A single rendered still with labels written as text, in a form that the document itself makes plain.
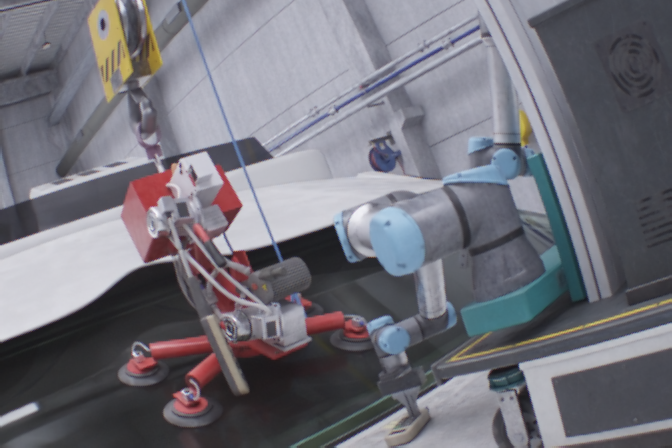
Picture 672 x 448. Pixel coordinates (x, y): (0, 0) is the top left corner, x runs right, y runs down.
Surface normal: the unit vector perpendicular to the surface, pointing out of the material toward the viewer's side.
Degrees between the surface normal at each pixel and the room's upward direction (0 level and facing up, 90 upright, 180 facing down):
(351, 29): 90
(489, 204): 90
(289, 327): 116
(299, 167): 90
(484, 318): 90
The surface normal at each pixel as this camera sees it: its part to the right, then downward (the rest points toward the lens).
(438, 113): -0.74, 0.26
